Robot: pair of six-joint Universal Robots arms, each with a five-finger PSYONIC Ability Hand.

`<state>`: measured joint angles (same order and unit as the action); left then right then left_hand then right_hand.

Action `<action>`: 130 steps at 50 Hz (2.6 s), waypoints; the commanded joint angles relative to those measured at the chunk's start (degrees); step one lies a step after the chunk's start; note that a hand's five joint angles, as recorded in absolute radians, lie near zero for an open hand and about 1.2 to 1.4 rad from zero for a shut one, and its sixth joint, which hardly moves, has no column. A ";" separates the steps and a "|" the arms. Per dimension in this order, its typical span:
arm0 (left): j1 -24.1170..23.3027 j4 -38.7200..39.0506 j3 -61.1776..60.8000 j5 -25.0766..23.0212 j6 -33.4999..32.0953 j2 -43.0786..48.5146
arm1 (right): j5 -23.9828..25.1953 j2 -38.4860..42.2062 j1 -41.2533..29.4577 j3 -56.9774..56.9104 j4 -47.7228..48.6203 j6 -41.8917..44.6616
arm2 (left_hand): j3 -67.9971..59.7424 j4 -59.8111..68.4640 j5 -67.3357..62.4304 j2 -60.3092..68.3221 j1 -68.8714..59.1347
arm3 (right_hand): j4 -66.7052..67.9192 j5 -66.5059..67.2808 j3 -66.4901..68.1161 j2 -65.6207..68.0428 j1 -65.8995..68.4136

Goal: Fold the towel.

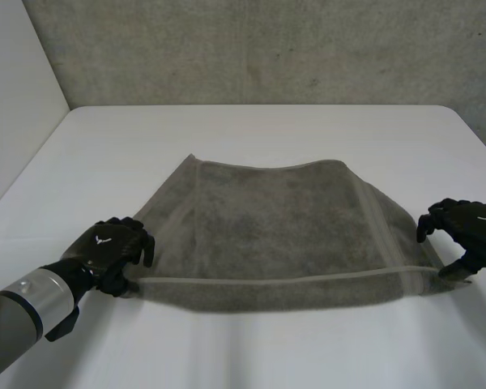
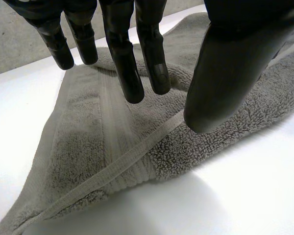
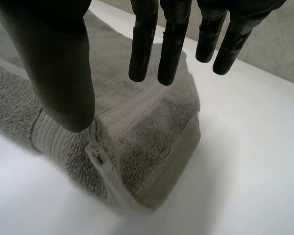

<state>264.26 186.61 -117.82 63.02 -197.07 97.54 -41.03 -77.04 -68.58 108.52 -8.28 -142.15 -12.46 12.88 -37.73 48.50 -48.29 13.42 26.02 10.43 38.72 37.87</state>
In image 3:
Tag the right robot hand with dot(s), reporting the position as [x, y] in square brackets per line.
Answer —
[58, 73]

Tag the grey towel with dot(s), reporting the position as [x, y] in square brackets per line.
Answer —
[142, 122]

